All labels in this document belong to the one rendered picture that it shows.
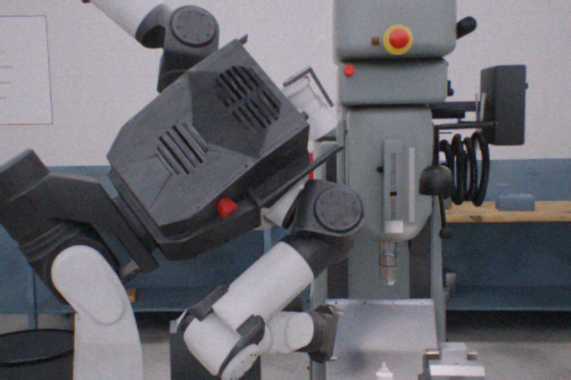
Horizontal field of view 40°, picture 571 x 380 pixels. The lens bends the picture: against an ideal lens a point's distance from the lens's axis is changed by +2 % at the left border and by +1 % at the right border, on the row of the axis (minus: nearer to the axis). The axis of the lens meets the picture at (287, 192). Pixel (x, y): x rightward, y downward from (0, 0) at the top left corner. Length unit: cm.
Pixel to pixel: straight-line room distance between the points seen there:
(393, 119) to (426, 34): 22
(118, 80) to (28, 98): 72
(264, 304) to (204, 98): 35
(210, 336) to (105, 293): 19
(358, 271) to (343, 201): 99
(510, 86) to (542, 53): 418
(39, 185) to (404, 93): 83
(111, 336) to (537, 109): 521
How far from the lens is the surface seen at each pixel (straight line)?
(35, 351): 383
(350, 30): 164
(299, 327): 149
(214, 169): 122
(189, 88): 126
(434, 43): 165
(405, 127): 176
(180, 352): 192
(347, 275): 227
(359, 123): 177
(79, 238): 132
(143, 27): 149
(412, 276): 228
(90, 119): 632
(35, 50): 647
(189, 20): 143
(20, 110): 650
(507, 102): 210
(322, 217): 127
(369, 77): 172
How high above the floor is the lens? 162
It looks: 6 degrees down
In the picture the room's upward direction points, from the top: 1 degrees counter-clockwise
